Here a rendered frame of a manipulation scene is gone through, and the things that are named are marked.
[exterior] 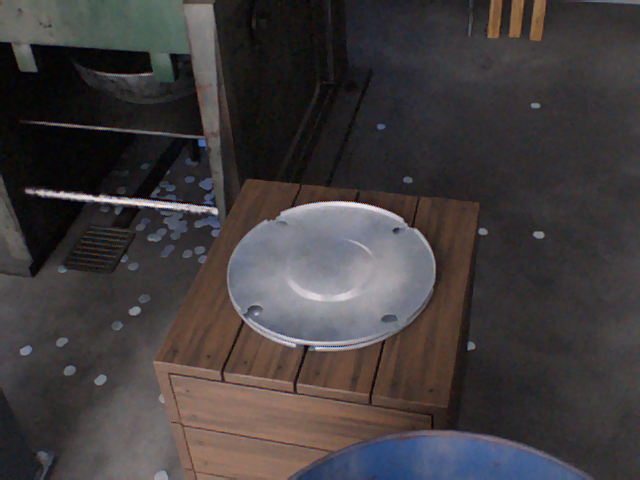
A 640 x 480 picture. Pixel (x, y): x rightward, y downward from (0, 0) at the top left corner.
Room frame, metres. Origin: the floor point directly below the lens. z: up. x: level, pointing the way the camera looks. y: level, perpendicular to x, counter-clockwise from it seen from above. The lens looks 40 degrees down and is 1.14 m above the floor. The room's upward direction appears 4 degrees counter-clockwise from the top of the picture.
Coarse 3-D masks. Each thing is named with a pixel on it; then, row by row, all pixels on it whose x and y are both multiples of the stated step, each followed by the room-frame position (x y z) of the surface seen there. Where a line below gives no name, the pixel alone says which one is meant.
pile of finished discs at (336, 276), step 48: (288, 240) 0.92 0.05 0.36; (336, 240) 0.91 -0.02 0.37; (384, 240) 0.91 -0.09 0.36; (240, 288) 0.83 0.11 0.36; (288, 288) 0.82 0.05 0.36; (336, 288) 0.81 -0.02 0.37; (384, 288) 0.81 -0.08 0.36; (432, 288) 0.80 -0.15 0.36; (288, 336) 0.73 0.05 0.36; (336, 336) 0.73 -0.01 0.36; (384, 336) 0.72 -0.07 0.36
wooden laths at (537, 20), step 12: (468, 0) 2.23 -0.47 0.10; (492, 0) 2.20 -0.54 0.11; (516, 0) 2.20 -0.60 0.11; (540, 0) 2.17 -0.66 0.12; (468, 12) 2.22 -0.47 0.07; (492, 12) 2.20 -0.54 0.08; (516, 12) 2.19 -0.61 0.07; (540, 12) 2.16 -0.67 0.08; (468, 24) 2.21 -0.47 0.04; (492, 24) 2.19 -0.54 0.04; (516, 24) 2.19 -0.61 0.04; (540, 24) 2.16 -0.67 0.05; (468, 36) 2.21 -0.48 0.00; (492, 36) 2.19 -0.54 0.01; (516, 36) 2.18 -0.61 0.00; (540, 36) 2.15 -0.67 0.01
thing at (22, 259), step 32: (0, 64) 1.42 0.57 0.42; (64, 64) 1.59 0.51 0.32; (0, 96) 1.39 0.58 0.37; (32, 96) 1.46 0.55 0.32; (0, 128) 1.34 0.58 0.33; (32, 128) 1.43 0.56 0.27; (64, 128) 1.55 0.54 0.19; (0, 160) 1.31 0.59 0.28; (32, 160) 1.40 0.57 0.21; (64, 160) 1.51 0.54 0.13; (96, 160) 1.62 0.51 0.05; (0, 192) 1.31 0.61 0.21; (0, 224) 1.32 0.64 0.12; (32, 224) 1.34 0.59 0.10; (64, 224) 1.43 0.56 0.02; (0, 256) 1.33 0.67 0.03; (32, 256) 1.31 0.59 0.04
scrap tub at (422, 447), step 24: (408, 432) 0.48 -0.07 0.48; (432, 432) 0.48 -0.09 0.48; (456, 432) 0.48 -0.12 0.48; (336, 456) 0.46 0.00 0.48; (360, 456) 0.47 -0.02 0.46; (384, 456) 0.48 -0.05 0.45; (408, 456) 0.48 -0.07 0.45; (432, 456) 0.48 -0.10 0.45; (456, 456) 0.48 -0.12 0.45; (480, 456) 0.47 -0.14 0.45; (504, 456) 0.46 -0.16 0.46; (528, 456) 0.45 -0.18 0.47; (552, 456) 0.45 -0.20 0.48
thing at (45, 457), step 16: (0, 400) 0.79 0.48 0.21; (0, 416) 0.77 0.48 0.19; (0, 432) 0.76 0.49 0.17; (16, 432) 0.79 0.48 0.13; (0, 448) 0.75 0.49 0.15; (16, 448) 0.77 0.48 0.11; (32, 448) 0.84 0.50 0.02; (0, 464) 0.73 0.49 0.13; (16, 464) 0.76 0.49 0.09; (32, 464) 0.79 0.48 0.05; (48, 464) 0.81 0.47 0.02
